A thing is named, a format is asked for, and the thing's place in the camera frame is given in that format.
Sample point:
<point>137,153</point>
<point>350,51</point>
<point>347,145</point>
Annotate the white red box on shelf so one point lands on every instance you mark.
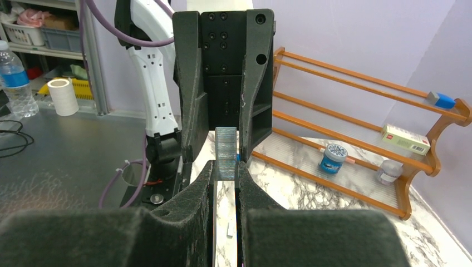
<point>405,139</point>

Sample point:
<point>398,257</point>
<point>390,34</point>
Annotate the small clear jar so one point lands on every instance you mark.
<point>389,171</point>

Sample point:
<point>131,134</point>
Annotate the clear water bottle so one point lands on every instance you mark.
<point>15,84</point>

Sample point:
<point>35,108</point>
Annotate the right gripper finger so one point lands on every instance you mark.
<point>178,233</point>
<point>270,235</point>

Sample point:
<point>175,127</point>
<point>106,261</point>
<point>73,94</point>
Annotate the orange wooden shelf rack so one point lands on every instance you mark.
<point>316,103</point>

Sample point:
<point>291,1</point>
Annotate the blue white jar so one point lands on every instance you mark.
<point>334,156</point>

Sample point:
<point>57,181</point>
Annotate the grey storage bin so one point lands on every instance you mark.
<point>63,40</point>

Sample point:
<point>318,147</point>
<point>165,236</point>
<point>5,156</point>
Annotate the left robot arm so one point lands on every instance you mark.
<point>151,21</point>

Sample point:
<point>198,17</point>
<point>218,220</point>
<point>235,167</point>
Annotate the white tape roll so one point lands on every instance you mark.
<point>63,96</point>

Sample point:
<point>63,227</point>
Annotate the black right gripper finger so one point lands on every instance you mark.
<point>255,120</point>
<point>189,67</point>

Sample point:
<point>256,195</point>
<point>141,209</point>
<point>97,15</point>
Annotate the blue grey eraser block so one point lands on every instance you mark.
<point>440,100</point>

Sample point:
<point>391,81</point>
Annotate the yellow plastic crate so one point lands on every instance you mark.
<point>81,88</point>

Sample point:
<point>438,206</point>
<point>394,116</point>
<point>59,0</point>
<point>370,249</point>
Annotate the staple strip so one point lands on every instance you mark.
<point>226,153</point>
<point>230,229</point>

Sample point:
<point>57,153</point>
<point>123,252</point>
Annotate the white storage basket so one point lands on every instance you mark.
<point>24,35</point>

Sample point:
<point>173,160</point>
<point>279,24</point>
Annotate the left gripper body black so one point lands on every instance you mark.
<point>223,37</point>

